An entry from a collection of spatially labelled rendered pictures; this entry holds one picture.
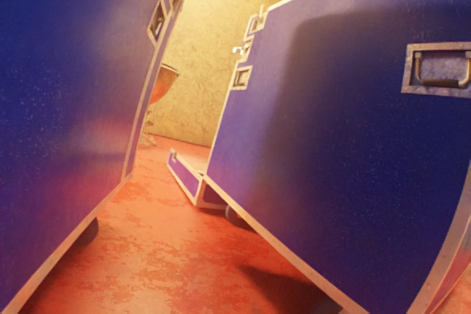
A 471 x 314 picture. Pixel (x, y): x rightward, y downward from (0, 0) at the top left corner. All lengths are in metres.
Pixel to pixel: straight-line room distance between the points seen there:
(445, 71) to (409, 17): 0.14
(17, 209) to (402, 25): 0.67
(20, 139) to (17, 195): 0.06
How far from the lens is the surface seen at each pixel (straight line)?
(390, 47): 0.55
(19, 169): 0.27
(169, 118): 3.57
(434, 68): 0.51
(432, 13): 0.55
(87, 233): 0.72
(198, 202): 1.18
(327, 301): 0.63
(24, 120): 0.26
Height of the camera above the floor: 0.43
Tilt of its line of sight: 3 degrees down
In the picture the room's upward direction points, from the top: 16 degrees clockwise
